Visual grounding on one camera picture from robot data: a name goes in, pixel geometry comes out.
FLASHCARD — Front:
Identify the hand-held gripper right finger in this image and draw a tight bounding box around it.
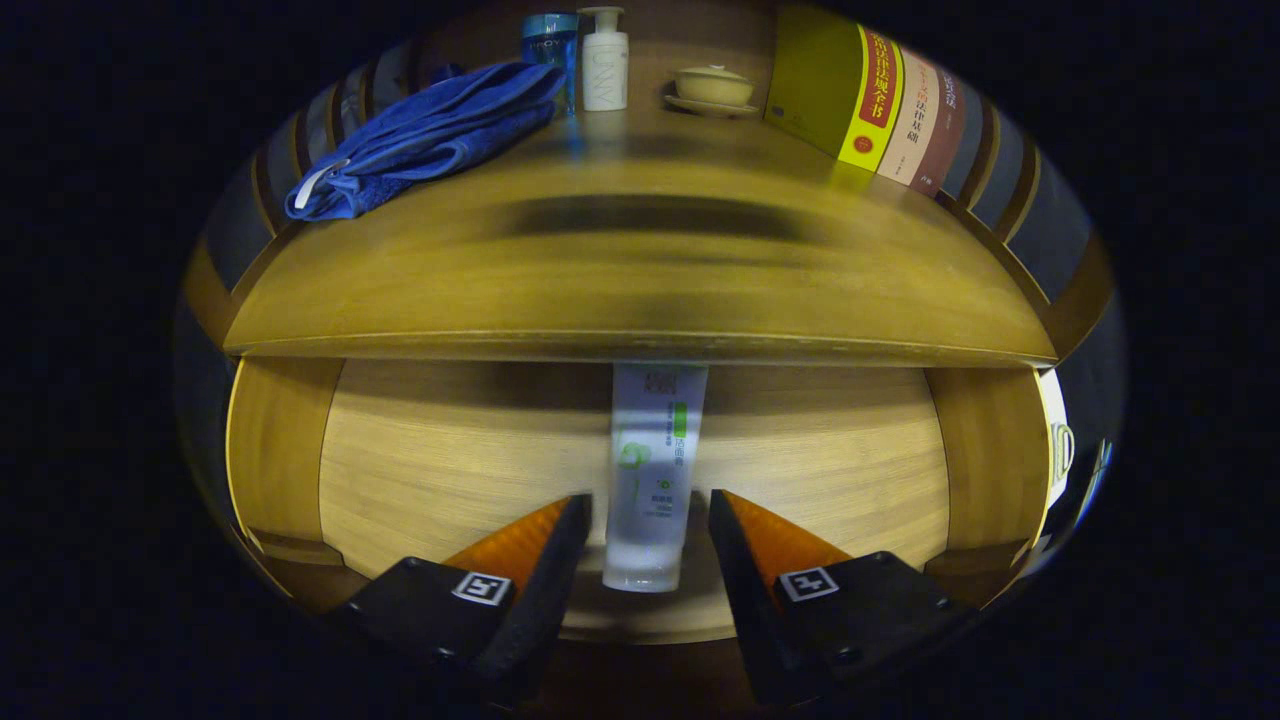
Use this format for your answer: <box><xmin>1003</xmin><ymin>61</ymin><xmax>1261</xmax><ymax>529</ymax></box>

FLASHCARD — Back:
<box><xmin>708</xmin><ymin>489</ymin><xmax>976</xmax><ymax>706</ymax></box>

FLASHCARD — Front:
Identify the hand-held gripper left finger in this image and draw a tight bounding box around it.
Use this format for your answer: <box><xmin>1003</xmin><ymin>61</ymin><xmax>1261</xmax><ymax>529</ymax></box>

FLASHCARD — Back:
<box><xmin>330</xmin><ymin>493</ymin><xmax>593</xmax><ymax>706</ymax></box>

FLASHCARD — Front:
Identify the white tube green label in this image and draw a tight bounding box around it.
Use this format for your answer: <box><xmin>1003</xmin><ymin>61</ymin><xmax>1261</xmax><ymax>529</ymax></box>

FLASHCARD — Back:
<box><xmin>602</xmin><ymin>362</ymin><xmax>710</xmax><ymax>594</ymax></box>

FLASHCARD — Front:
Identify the wooden drawer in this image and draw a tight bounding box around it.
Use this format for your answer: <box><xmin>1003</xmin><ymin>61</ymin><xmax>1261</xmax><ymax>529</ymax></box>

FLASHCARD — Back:
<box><xmin>225</xmin><ymin>355</ymin><xmax>1051</xmax><ymax>716</ymax></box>

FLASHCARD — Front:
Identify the wooden countertop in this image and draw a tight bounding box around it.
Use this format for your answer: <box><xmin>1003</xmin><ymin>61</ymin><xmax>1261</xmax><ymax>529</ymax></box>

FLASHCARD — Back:
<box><xmin>222</xmin><ymin>95</ymin><xmax>1059</xmax><ymax>369</ymax></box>

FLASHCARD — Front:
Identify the wooden cabinet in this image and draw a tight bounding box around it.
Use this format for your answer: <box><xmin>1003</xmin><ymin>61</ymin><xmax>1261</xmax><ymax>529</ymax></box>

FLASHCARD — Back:
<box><xmin>170</xmin><ymin>0</ymin><xmax>1126</xmax><ymax>716</ymax></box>

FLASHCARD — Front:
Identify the blue towel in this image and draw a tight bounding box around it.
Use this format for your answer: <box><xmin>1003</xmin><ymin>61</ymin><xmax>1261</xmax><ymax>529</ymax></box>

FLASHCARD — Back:
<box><xmin>284</xmin><ymin>60</ymin><xmax>567</xmax><ymax>222</ymax></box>

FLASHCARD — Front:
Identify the beige saucer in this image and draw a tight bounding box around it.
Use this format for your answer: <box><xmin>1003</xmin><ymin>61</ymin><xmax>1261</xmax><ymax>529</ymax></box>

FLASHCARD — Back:
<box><xmin>662</xmin><ymin>93</ymin><xmax>761</xmax><ymax>118</ymax></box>

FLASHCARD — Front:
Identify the brown book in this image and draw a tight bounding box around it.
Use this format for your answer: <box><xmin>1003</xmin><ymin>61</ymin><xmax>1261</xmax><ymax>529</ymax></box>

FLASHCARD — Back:
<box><xmin>910</xmin><ymin>68</ymin><xmax>969</xmax><ymax>198</ymax></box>

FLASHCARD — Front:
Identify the beige book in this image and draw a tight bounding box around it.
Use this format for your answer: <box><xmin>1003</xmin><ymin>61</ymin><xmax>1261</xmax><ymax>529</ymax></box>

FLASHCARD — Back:
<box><xmin>877</xmin><ymin>45</ymin><xmax>943</xmax><ymax>187</ymax></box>

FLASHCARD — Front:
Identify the beige lidded teacup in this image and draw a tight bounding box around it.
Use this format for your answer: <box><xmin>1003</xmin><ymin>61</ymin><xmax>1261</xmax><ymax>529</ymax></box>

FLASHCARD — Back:
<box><xmin>672</xmin><ymin>65</ymin><xmax>755</xmax><ymax>107</ymax></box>

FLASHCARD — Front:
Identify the yellow book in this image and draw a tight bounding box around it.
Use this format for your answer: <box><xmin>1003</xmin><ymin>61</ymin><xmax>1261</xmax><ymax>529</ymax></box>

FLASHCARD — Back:
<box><xmin>764</xmin><ymin>5</ymin><xmax>906</xmax><ymax>173</ymax></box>

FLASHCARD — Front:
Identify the white pump bottle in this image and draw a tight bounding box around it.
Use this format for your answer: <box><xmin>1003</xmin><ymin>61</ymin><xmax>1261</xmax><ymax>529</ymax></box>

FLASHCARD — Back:
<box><xmin>577</xmin><ymin>6</ymin><xmax>630</xmax><ymax>112</ymax></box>

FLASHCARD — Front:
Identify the blue bottle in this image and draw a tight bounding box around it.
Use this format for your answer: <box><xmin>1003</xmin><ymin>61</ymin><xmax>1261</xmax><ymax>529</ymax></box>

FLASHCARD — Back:
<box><xmin>520</xmin><ymin>12</ymin><xmax>580</xmax><ymax>119</ymax></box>

